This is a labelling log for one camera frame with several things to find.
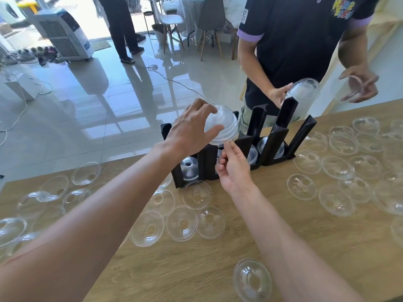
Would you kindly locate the dark waste bin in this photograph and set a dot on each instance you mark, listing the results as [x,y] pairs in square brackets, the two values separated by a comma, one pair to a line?
[158,33]

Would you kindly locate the table with white cloth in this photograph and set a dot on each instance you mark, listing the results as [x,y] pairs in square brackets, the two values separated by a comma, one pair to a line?
[234,12]

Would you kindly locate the person's left hand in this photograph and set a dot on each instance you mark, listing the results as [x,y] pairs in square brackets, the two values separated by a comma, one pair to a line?
[185,132]

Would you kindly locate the black lid holder rack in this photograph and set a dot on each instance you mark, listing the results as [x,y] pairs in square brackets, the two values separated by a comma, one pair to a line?
[207,160]

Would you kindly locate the person's left thumb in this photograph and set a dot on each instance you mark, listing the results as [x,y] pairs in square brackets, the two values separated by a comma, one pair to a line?
[214,132]

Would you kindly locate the person's left forearm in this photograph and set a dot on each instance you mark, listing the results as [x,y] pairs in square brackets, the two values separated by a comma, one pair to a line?
[88,226]

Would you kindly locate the grey chair with wooden legs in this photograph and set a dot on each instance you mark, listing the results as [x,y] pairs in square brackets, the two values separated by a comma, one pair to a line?
[209,18]

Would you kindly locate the white plastic chair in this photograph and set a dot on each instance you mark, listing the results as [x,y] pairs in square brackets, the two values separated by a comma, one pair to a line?
[167,18]

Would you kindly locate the grey doormat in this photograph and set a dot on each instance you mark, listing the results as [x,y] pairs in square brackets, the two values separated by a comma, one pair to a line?
[100,45]

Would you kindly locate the white low box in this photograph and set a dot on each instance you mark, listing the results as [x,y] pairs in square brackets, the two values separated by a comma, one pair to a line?
[23,86]

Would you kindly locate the person's right thumb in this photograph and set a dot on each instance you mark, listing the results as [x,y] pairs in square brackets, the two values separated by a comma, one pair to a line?
[234,150]

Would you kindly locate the person's right forearm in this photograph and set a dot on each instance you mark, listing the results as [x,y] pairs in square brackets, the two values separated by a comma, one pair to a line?
[283,245]

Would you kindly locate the white portable air cooler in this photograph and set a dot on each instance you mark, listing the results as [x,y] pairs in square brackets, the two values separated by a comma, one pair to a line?
[64,36]

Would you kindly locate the clear dome lid stack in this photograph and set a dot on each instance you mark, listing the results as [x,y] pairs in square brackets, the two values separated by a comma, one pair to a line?
[303,95]
[224,121]
[266,147]
[252,155]
[190,168]

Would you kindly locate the scattered clear dome lids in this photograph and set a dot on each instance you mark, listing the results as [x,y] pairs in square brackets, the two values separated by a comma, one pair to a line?
[337,168]
[179,223]

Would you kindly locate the row of shoes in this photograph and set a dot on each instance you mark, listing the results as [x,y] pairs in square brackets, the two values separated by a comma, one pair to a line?
[34,55]

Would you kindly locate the person's right hand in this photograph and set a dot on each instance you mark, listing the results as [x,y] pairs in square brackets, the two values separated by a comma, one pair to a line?
[236,174]

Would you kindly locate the single clear plastic lid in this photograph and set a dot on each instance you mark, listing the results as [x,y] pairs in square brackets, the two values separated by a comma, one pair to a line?
[346,89]

